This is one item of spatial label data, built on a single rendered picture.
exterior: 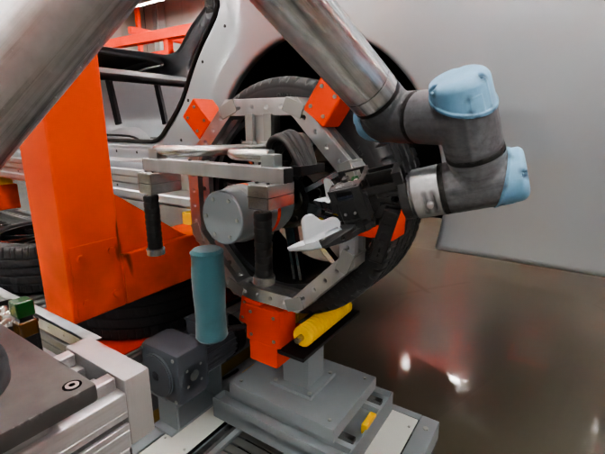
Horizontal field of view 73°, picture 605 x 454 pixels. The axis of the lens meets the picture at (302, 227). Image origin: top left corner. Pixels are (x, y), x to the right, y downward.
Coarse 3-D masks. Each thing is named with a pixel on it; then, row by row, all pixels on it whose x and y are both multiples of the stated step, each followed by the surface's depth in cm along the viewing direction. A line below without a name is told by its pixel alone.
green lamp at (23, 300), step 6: (12, 300) 95; (18, 300) 95; (24, 300) 95; (30, 300) 96; (12, 306) 94; (18, 306) 94; (24, 306) 95; (30, 306) 96; (12, 312) 95; (18, 312) 94; (24, 312) 95; (30, 312) 96; (18, 318) 94
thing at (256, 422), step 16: (224, 400) 139; (240, 400) 138; (368, 400) 135; (384, 400) 136; (224, 416) 136; (240, 416) 131; (256, 416) 131; (272, 416) 131; (368, 416) 126; (384, 416) 136; (256, 432) 129; (272, 432) 124; (288, 432) 124; (304, 432) 124; (352, 432) 124; (368, 432) 124; (288, 448) 122; (304, 448) 118; (320, 448) 118; (336, 448) 118; (352, 448) 116
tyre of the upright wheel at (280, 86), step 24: (240, 96) 112; (264, 96) 108; (360, 144) 96; (384, 144) 96; (408, 144) 108; (408, 168) 103; (408, 240) 111; (384, 264) 101; (336, 288) 108; (360, 288) 104; (312, 312) 114
